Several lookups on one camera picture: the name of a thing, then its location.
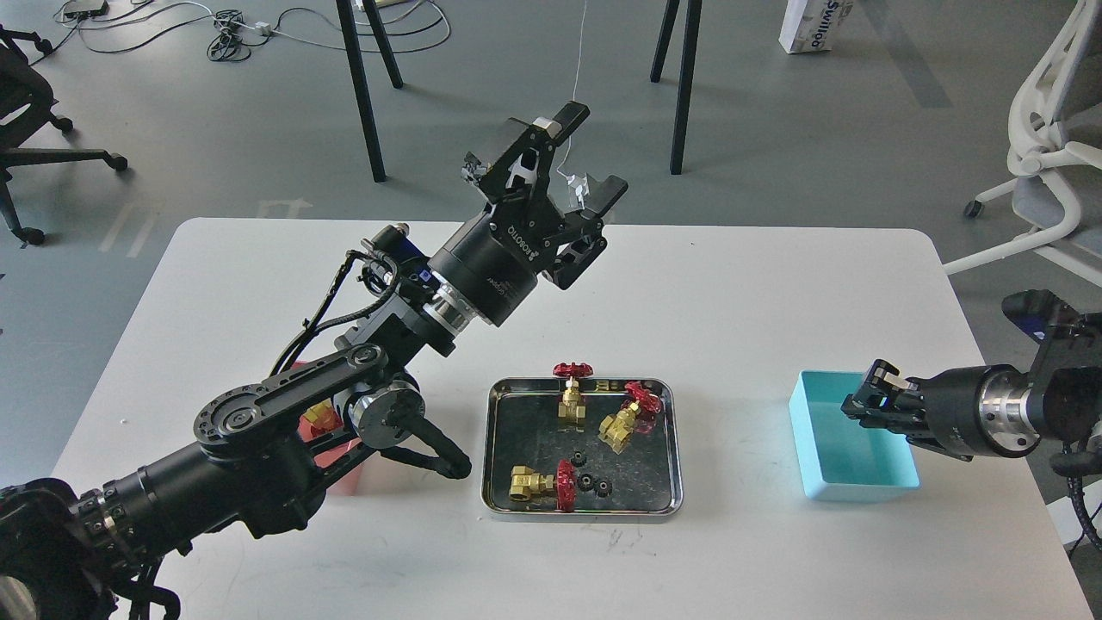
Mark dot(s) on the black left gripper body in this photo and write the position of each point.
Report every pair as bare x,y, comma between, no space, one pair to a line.
494,271

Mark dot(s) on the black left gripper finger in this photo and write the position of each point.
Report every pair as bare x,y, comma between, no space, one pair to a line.
581,233
515,185

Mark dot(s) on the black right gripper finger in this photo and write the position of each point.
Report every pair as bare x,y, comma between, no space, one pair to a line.
871,417
883,390

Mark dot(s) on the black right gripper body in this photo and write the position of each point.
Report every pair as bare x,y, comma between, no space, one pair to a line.
970,412

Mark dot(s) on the brass valve red handle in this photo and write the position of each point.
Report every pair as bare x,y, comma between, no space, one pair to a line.
638,414
526,484
319,420
571,409

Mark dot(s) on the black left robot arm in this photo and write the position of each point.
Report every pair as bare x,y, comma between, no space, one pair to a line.
265,454

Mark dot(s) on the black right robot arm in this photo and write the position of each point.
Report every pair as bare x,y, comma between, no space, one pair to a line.
1065,379

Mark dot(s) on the light blue plastic box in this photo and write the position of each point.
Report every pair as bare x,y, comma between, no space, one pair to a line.
840,460

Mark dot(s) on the small black gear bottom middle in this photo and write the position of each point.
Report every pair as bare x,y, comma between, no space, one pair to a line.
603,488

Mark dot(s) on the white cardboard box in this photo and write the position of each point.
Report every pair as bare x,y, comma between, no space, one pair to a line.
812,26

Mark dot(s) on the white power adapter on floor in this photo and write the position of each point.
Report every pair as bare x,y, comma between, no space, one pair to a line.
578,190

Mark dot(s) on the shiny metal tray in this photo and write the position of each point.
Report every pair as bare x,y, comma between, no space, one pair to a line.
522,430

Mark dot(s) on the black stand leg right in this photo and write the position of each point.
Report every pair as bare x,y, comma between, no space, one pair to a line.
692,24

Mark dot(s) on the black stand leg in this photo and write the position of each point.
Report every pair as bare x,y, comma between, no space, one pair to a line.
692,24
359,77

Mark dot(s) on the black stand leg left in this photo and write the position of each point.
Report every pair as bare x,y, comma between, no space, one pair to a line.
359,77

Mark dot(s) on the white office chair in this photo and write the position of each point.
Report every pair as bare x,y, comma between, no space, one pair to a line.
1054,167

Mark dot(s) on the black office chair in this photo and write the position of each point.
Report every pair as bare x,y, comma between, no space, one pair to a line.
28,98

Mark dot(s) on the brass valve top red handle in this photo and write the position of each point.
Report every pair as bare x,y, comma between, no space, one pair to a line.
571,409

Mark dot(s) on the brass valve bottom red handle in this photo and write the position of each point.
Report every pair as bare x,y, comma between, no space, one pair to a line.
526,484

